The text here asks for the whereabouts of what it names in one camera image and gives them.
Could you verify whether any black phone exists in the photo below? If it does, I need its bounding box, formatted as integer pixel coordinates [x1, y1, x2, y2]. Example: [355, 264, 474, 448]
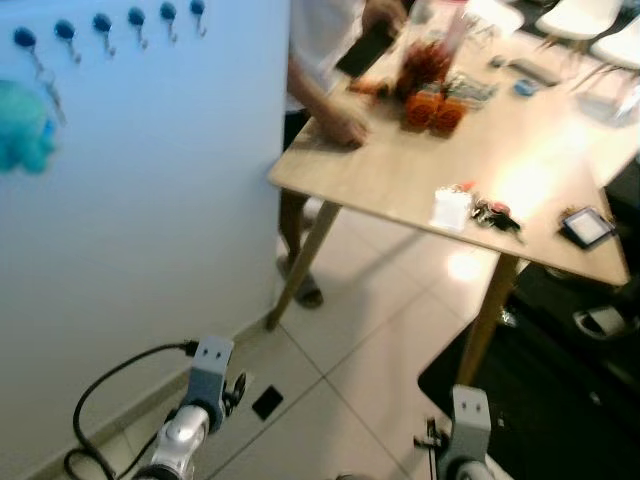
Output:
[335, 20, 397, 80]

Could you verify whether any black keys red tag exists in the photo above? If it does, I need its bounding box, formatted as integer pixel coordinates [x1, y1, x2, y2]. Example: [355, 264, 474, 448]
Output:
[470, 200, 524, 242]

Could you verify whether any black rug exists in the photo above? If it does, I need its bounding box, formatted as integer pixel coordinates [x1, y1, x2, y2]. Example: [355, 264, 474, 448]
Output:
[418, 265, 640, 480]

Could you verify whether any grey sandal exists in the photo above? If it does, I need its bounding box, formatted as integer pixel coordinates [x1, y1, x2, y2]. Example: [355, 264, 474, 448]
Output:
[573, 305, 632, 342]

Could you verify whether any small white box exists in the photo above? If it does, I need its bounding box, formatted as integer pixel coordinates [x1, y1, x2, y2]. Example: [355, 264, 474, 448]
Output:
[430, 185, 473, 234]

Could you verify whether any light wooden table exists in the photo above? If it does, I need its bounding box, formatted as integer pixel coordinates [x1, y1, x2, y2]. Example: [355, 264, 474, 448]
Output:
[268, 20, 640, 386]

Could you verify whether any orange cylindrical object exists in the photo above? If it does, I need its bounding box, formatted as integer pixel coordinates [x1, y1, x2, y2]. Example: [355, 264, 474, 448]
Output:
[350, 78, 401, 99]

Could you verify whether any silver key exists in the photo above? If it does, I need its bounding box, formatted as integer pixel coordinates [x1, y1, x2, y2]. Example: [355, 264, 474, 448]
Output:
[35, 60, 69, 127]

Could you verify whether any silver foil packet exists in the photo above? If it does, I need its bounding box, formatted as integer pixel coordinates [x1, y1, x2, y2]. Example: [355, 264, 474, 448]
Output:
[445, 75, 498, 110]

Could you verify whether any person in white shirt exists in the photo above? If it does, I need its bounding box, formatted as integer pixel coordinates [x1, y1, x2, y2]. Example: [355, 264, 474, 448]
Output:
[275, 0, 411, 311]

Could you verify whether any grey remote control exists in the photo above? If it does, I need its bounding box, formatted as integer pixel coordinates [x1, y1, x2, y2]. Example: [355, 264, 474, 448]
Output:
[508, 58, 561, 87]

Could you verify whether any clear glass bowl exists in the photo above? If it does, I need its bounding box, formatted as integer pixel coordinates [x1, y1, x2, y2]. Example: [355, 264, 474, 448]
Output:
[575, 60, 640, 127]

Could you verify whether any clear jar red lid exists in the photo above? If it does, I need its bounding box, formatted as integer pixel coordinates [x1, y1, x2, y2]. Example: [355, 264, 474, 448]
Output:
[400, 0, 473, 99]

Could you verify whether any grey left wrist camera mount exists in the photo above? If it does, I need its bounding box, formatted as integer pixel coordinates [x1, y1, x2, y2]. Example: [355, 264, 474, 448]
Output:
[188, 337, 237, 407]

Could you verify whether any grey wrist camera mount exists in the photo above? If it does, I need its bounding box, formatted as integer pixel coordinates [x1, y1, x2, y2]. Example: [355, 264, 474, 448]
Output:
[188, 337, 237, 407]
[452, 387, 494, 460]

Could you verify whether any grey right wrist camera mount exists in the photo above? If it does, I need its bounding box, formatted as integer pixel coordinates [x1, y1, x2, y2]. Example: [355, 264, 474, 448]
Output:
[452, 387, 494, 460]

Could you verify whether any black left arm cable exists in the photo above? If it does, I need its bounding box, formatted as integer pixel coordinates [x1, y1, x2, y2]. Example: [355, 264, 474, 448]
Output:
[65, 343, 201, 480]

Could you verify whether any teal plush keychain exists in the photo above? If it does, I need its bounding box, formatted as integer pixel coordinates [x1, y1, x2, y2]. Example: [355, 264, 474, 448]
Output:
[0, 80, 57, 174]

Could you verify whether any round knob wall hook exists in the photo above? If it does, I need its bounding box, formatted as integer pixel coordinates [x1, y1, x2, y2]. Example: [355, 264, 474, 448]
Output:
[13, 27, 46, 73]
[91, 12, 118, 58]
[53, 19, 83, 65]
[126, 6, 152, 50]
[189, 0, 210, 38]
[159, 2, 183, 44]

